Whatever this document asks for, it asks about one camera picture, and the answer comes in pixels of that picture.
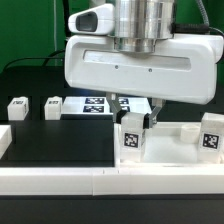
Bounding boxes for grey braided cable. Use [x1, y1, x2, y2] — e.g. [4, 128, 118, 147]
[195, 0, 211, 28]

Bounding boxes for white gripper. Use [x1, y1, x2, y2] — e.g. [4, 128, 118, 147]
[65, 3, 224, 129]

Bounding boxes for white square tabletop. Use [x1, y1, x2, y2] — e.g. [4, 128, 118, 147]
[114, 122, 224, 166]

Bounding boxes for white fence bar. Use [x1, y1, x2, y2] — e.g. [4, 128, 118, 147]
[0, 166, 224, 196]
[0, 125, 12, 159]

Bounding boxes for black cable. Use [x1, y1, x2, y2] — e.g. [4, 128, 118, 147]
[2, 49, 68, 72]

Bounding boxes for white left fence bar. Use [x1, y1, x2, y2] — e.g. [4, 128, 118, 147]
[0, 125, 12, 159]

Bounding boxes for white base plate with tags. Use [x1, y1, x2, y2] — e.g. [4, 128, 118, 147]
[62, 97, 151, 115]

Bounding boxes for white front fence bar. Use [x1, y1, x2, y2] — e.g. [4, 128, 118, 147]
[0, 166, 224, 196]

